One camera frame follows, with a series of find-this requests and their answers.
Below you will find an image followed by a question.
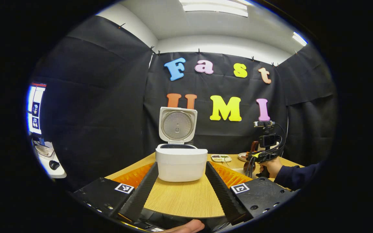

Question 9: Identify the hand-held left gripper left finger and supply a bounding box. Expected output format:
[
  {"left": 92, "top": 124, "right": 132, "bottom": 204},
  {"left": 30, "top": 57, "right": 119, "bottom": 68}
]
[{"left": 72, "top": 162, "right": 159, "bottom": 223}]

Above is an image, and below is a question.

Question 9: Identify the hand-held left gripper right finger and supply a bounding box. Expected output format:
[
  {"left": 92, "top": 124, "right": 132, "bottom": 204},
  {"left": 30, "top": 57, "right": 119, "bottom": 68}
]
[{"left": 205, "top": 161, "right": 299, "bottom": 226}]

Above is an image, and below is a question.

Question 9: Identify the white rice cooker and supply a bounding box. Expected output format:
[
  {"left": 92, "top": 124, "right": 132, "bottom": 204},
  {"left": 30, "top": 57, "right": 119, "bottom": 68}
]
[{"left": 155, "top": 107, "right": 208, "bottom": 183}]

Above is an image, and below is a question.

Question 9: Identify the black backdrop cloth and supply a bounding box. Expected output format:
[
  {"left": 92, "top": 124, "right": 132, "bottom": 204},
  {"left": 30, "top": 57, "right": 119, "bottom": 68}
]
[{"left": 33, "top": 15, "right": 337, "bottom": 191}]

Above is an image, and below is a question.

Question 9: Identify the small ceiling light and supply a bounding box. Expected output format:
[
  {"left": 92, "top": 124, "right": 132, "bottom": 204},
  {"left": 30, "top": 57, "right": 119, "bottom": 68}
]
[{"left": 292, "top": 32, "right": 308, "bottom": 46}]

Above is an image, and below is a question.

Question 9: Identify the computer monitor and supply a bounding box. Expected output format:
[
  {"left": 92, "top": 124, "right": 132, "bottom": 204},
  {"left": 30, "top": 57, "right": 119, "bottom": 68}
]
[{"left": 27, "top": 83, "right": 47, "bottom": 135}]

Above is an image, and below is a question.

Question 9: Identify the long ceiling light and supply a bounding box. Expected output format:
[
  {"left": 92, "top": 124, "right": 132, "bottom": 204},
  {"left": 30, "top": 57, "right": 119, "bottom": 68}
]
[{"left": 178, "top": 0, "right": 249, "bottom": 17}]

